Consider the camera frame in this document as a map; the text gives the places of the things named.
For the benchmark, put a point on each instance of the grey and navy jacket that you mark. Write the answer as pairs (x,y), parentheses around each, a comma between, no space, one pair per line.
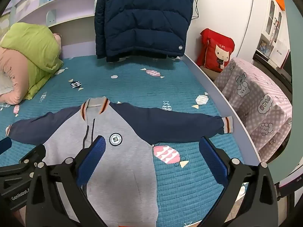
(123,170)

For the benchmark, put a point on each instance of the navy puffer jacket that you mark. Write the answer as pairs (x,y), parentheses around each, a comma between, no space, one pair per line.
(142,16)

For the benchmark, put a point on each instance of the white cabinet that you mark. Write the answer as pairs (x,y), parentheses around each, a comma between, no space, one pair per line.
(260,16)

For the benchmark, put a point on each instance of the green blanket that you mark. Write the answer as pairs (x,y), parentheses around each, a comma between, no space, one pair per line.
(35,47)

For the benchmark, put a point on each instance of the red cat print cushion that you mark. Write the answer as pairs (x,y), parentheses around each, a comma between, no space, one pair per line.
(213,49)

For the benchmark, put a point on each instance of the white paper bag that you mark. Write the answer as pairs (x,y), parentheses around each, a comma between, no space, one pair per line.
(279,52)

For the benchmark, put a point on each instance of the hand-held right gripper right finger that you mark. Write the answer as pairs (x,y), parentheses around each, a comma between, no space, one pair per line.
(213,160)

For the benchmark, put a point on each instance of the teal candy print quilt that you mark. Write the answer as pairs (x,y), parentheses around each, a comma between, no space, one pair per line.
(142,87)

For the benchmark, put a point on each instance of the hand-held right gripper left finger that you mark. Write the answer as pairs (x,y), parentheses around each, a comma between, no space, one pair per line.
(94,158)

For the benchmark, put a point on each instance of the black monitor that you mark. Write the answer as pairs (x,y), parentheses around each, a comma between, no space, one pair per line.
(287,63)

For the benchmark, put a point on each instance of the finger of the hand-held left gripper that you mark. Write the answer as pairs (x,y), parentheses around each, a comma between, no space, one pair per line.
(4,146)
(30,157)

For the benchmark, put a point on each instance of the white cloth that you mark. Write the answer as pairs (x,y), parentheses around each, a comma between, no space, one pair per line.
(4,84)

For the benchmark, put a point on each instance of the pink checkered cloth cover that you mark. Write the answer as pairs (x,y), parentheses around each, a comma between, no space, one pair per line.
(255,94)

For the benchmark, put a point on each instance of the lavender bed frame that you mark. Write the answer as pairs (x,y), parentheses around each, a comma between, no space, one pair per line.
(71,11)

